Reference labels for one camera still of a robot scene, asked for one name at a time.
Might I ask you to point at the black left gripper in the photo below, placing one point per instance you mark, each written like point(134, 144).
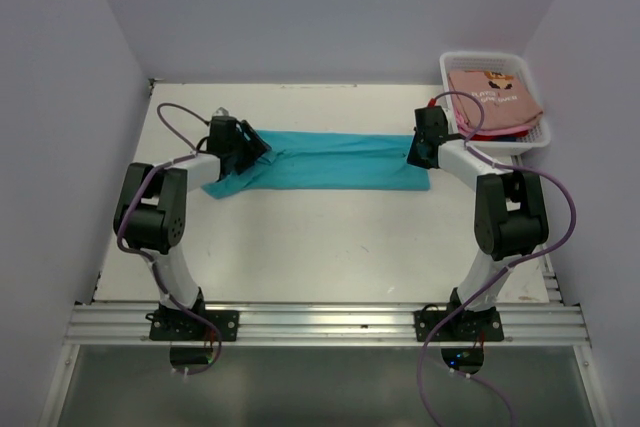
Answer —
point(255, 147)

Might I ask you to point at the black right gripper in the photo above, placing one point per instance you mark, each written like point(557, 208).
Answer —
point(413, 157)

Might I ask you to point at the turquoise t shirt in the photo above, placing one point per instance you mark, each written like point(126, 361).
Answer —
point(327, 161)

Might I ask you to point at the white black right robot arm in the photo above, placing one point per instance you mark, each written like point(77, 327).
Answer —
point(509, 221)

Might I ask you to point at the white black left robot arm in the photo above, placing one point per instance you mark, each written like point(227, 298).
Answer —
point(150, 218)

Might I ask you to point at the light pink folded t shirt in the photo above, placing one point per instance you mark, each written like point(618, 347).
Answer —
point(465, 128)

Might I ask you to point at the red folded t shirt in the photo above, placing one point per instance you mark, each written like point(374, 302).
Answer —
point(504, 135)

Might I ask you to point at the pink printed folded t shirt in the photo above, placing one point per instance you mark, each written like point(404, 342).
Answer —
point(505, 99)

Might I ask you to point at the white plastic basket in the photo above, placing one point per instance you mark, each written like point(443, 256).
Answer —
point(504, 63)

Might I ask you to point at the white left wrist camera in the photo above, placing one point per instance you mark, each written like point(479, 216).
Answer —
point(221, 112)

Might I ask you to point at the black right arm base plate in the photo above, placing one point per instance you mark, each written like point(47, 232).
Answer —
point(430, 327)

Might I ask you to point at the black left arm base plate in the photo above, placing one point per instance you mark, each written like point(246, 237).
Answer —
point(225, 324)

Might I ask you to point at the aluminium mounting rail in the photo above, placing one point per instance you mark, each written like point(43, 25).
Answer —
point(327, 325)

